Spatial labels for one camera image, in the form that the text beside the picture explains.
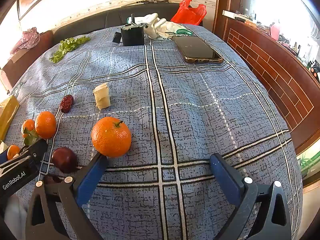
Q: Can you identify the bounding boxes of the black smartphone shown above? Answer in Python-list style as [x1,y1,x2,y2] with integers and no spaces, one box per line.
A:
[172,35,223,64]

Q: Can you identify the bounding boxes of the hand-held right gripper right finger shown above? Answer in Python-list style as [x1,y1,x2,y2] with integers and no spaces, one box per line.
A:
[209,153,292,240]

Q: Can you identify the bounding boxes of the large orange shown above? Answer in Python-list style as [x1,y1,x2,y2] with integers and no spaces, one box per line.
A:
[91,117,132,158]

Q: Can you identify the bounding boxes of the medium orange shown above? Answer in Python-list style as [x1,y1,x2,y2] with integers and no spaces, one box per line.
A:
[34,111,57,140]

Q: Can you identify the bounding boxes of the green lettuce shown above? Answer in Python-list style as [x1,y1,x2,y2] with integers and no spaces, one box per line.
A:
[49,36,91,64]

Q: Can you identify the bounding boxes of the red plastic bag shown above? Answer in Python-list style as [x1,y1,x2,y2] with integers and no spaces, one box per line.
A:
[170,0,207,26]

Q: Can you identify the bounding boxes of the green plant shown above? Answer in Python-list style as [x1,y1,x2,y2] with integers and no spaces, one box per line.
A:
[296,152,315,178]

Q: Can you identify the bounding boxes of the yellow cardboard box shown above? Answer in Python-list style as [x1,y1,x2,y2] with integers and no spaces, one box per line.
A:
[0,95,20,142]

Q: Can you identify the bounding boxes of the wooden door frame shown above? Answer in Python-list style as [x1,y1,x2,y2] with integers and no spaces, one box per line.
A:
[212,0,243,38]

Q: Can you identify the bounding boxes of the blue plaid blanket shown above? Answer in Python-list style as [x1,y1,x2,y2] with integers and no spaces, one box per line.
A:
[5,24,304,240]

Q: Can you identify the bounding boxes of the wooden brick-pattern panel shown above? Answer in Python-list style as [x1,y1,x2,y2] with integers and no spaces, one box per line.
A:
[222,10,320,155]

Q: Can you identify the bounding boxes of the small orange with leaf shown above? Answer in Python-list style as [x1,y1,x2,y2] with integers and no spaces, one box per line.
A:
[21,119,39,145]

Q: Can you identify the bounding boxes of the dark red plum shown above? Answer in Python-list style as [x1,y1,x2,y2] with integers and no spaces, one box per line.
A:
[51,147,78,173]

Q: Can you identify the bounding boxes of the pink floral cloth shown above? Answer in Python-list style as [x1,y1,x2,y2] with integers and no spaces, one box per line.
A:
[10,27,40,55]

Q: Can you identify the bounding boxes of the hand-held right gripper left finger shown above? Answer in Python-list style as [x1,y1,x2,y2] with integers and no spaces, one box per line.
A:
[25,152,109,240]

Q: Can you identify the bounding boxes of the red date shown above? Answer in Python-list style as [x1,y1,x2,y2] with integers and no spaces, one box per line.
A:
[59,95,74,113]

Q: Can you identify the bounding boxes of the dark sofa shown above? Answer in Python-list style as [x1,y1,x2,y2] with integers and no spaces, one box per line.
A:
[52,2,203,47]

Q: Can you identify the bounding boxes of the black box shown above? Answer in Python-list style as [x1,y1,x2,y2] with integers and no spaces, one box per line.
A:
[120,13,145,46]

